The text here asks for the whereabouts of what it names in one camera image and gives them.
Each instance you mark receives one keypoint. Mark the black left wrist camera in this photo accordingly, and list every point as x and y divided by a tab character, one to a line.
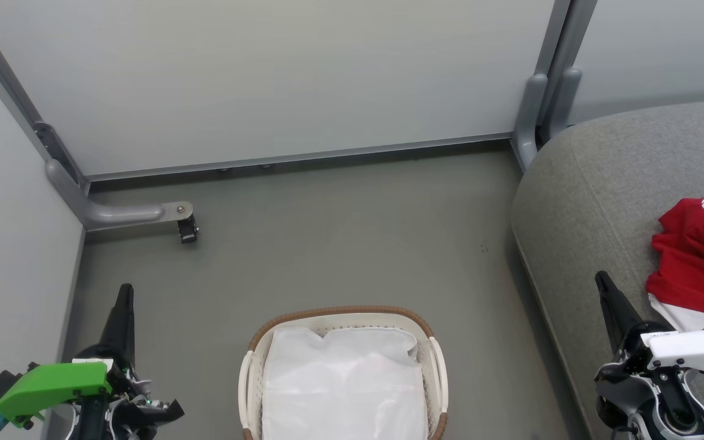
0	385

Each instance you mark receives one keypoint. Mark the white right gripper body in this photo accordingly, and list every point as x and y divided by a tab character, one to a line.
688	351

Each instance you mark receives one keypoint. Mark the black caster wheel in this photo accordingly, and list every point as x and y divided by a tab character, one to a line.
188	231

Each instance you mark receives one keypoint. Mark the white cloth basket liner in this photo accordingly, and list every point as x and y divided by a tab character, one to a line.
343	385

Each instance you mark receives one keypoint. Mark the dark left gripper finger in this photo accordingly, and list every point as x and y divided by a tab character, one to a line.
121	324

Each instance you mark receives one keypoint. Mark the white laundry basket brown rim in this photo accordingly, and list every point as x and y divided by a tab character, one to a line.
248	379

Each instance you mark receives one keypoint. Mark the red white sports jersey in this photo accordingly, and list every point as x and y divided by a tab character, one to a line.
694	263

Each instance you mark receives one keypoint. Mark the grey fabric sofa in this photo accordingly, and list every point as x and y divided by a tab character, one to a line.
584	201

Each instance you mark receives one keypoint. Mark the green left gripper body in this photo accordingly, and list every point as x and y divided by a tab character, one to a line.
52	385

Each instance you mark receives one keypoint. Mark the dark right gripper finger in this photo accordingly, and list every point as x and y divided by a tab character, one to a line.
618	305

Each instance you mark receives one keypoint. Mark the grey metal partition foot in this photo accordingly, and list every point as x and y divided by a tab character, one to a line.
120	214

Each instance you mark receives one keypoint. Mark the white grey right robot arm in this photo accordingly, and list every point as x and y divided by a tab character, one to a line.
663	403

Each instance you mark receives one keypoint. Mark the grey double partition post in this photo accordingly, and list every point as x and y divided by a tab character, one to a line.
550	85

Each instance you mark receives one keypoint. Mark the dark partition base rail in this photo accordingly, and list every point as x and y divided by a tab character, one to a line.
297	157

